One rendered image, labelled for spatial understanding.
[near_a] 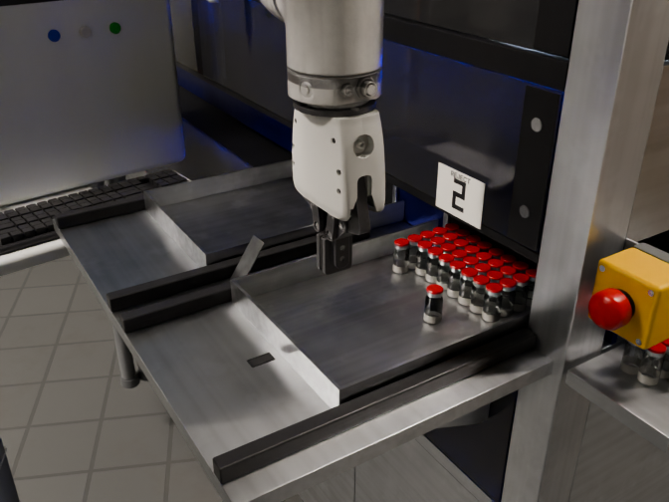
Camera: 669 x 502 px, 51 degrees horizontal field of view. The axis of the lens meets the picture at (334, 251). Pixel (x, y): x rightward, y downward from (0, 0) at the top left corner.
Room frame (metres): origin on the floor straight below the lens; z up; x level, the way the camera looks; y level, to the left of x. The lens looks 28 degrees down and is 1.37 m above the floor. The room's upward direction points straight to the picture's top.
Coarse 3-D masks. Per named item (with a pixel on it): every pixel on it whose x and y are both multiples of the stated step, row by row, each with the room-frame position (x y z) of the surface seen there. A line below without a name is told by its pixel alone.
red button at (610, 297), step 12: (612, 288) 0.59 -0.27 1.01; (600, 300) 0.58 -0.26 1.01; (612, 300) 0.57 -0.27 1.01; (624, 300) 0.57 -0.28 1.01; (588, 312) 0.59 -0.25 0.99; (600, 312) 0.57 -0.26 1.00; (612, 312) 0.56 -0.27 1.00; (624, 312) 0.56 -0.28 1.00; (600, 324) 0.57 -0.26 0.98; (612, 324) 0.56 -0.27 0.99; (624, 324) 0.56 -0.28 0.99
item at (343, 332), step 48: (384, 240) 0.90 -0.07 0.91; (240, 288) 0.75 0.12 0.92; (288, 288) 0.81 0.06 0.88; (336, 288) 0.81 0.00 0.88; (384, 288) 0.81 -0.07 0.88; (288, 336) 0.65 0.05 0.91; (336, 336) 0.70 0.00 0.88; (384, 336) 0.70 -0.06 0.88; (432, 336) 0.70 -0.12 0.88; (480, 336) 0.66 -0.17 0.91; (336, 384) 0.56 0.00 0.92; (384, 384) 0.59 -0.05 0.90
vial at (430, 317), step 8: (432, 296) 0.72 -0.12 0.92; (440, 296) 0.72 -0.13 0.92; (432, 304) 0.72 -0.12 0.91; (440, 304) 0.72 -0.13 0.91; (424, 312) 0.73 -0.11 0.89; (432, 312) 0.72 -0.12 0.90; (440, 312) 0.72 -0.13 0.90; (424, 320) 0.73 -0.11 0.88; (432, 320) 0.72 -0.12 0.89; (440, 320) 0.73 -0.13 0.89
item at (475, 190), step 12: (444, 168) 0.83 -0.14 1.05; (444, 180) 0.83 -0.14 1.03; (468, 180) 0.79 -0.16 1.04; (444, 192) 0.83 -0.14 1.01; (468, 192) 0.79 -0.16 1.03; (480, 192) 0.77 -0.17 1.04; (444, 204) 0.82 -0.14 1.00; (456, 204) 0.81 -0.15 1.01; (468, 204) 0.79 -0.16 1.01; (480, 204) 0.77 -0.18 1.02; (456, 216) 0.80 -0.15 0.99; (468, 216) 0.79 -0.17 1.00; (480, 216) 0.77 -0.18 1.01; (480, 228) 0.77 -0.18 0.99
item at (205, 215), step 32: (288, 160) 1.20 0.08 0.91; (160, 192) 1.08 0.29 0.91; (192, 192) 1.10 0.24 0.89; (224, 192) 1.13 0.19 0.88; (256, 192) 1.13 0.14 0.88; (288, 192) 1.13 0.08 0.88; (160, 224) 1.00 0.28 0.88; (192, 224) 1.01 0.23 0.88; (224, 224) 1.01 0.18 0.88; (256, 224) 1.01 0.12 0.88; (288, 224) 1.01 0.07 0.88; (384, 224) 1.00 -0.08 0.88; (192, 256) 0.89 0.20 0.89; (224, 256) 0.86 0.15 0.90
